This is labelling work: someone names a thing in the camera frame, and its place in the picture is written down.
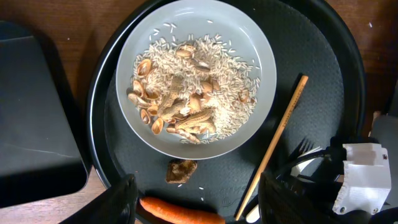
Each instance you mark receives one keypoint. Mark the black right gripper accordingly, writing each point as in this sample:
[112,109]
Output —
[321,181]

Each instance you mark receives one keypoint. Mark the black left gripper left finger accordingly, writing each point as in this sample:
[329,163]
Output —
[115,205]

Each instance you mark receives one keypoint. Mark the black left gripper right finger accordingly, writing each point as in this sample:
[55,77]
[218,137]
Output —
[278,204]

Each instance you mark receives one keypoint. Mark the white plastic fork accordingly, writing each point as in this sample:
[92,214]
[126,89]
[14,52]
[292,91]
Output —
[305,147]

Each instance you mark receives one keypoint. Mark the orange carrot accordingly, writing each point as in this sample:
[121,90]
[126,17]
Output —
[176,214]

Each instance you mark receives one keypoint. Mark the brown food scrap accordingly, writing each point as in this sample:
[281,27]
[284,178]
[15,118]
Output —
[179,171]

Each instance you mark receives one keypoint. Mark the black rectangular bin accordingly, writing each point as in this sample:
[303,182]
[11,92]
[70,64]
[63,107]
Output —
[41,127]

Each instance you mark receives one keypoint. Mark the wooden chopstick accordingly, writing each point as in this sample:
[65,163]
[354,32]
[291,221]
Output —
[293,101]

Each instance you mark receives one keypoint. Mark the round black tray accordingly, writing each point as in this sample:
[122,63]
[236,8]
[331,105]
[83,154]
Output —
[307,38]

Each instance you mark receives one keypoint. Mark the grey plate with food scraps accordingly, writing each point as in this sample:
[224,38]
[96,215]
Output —
[179,19]

